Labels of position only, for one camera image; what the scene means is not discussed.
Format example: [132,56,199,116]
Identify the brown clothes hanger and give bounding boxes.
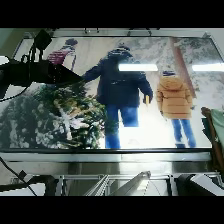
[200,106,224,178]

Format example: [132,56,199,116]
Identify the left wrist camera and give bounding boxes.
[29,29,54,64]

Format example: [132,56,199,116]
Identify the pale green garment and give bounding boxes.
[209,108,224,158]

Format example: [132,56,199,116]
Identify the black cable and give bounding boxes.
[0,155,39,197]

